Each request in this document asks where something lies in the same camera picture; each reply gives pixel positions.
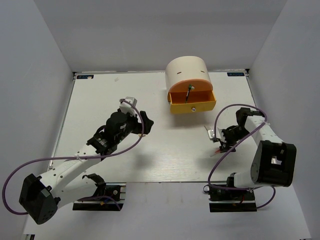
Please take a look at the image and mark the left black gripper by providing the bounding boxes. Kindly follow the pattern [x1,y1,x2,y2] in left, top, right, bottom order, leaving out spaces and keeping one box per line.
[115,110,154,144]

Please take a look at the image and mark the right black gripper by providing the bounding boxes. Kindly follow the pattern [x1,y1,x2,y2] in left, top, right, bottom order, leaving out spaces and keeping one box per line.
[219,126,252,153]

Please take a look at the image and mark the red ink pen refill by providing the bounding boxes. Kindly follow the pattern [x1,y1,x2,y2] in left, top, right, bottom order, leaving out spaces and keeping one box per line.
[209,149,221,158]

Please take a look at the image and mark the yellow drawer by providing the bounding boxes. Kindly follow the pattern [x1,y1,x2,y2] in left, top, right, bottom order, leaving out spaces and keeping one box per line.
[168,90,217,114]

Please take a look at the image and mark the green ink pen refill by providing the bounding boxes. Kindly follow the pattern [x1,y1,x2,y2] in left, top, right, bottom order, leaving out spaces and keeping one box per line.
[185,84,192,104]

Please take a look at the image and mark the orange top drawer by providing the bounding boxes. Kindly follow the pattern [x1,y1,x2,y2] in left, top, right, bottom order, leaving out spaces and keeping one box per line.
[167,79,213,93]

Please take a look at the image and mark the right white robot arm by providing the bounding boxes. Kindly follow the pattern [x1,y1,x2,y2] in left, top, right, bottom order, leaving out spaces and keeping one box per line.
[218,107,297,200]

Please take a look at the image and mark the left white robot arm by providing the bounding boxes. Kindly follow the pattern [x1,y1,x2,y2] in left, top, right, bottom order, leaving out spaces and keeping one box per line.
[19,110,154,225]

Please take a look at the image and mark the grey eraser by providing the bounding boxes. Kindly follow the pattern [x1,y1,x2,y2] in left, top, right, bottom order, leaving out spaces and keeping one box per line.
[204,125,211,138]

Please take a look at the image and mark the round beige drawer organizer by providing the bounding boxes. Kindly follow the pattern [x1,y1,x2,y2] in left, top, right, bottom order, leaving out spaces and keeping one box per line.
[165,56,213,95]

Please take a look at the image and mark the right blue table label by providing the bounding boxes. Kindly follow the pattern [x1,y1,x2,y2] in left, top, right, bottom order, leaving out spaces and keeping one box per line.
[227,72,245,77]

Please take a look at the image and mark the blue table label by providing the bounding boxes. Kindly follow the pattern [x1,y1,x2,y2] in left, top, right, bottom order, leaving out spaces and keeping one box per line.
[76,74,94,80]
[227,72,245,77]

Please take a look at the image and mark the left blue table label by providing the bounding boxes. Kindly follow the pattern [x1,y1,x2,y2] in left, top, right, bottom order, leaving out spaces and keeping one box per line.
[76,74,94,80]

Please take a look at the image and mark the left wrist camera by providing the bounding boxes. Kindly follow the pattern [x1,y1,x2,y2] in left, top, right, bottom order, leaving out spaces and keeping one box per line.
[119,96,138,116]

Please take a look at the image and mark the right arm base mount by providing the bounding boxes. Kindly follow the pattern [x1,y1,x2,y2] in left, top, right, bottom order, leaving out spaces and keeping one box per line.
[203,184,257,213]

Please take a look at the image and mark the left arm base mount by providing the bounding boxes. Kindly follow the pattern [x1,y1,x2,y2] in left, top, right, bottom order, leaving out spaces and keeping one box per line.
[72,183,127,212]

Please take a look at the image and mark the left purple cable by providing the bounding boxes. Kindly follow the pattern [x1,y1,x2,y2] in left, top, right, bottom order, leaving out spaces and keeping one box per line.
[1,98,146,216]

